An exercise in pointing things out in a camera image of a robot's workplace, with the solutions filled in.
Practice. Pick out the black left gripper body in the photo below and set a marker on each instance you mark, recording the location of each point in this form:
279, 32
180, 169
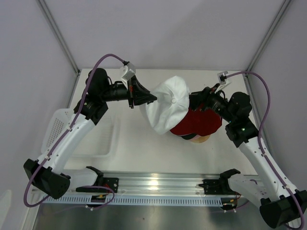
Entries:
119, 92

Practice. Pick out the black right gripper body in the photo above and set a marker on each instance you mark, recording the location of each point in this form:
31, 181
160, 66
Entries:
216, 103

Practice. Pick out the red cap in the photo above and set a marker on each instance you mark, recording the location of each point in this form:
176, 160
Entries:
202, 123

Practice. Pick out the white cap black logo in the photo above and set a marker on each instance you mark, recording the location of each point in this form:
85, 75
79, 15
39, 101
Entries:
171, 106

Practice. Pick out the dark green cap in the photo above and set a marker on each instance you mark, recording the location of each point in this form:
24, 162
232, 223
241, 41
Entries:
189, 136

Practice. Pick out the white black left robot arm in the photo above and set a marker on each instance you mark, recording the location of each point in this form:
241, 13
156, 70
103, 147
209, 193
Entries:
86, 115

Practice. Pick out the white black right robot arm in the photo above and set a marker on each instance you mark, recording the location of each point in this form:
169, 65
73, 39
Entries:
278, 200

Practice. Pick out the wooden hat stand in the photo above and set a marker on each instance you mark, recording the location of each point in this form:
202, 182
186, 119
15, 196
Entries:
204, 139

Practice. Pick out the white plastic bin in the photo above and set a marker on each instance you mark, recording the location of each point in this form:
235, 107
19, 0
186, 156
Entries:
100, 142

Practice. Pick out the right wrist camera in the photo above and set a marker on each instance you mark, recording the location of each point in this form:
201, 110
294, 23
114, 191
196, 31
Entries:
223, 81

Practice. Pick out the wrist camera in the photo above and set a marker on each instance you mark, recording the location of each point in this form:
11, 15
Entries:
127, 72
223, 81

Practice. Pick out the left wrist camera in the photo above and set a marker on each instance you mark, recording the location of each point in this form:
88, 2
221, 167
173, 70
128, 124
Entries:
127, 72

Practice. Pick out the aluminium frame post left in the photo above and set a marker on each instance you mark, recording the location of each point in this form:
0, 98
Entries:
42, 4

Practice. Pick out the aluminium frame post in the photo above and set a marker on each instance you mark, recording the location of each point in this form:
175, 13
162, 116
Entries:
42, 4
278, 18

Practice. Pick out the black right mounting bracket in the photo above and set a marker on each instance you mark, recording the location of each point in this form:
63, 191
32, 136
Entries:
211, 187

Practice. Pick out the black mounting bracket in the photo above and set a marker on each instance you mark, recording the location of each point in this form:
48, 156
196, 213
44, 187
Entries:
112, 183
211, 187

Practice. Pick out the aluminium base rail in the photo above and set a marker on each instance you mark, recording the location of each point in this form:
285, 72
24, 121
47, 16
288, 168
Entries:
156, 183

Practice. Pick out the black left mounting bracket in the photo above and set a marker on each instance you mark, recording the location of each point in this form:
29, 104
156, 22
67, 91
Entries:
112, 183

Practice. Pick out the white slotted cable duct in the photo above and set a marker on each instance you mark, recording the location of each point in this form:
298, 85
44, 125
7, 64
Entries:
138, 200

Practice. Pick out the aluminium frame post right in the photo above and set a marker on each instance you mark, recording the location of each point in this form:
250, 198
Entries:
278, 18

